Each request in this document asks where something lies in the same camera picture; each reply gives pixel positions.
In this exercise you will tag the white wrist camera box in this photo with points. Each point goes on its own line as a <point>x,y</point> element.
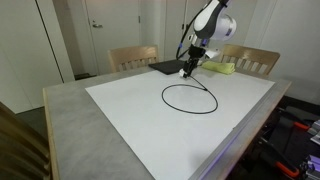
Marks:
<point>211,53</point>

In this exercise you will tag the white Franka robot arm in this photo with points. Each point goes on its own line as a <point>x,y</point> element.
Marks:
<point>213,20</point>

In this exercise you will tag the yellow-green folded cloth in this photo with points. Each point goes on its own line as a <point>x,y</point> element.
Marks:
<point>220,67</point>

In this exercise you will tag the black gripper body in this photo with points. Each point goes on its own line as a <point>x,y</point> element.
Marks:
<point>197,53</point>

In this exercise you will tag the white charger adapter block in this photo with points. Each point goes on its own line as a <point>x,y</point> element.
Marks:
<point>181,73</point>

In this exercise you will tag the black flat pad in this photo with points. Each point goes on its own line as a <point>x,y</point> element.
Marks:
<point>168,66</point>

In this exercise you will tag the grey door with lever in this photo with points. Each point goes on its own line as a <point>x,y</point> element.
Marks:
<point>113,40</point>

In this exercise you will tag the large white paper sheet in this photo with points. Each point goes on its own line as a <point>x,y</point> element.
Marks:
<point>150,140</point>

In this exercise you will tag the light wooden slat-back chair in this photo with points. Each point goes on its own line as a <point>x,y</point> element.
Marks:
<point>133,53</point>
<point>20,150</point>
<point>253,55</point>

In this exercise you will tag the silver aluminium extrusion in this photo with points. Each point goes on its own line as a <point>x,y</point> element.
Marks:
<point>313,166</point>
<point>316,131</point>

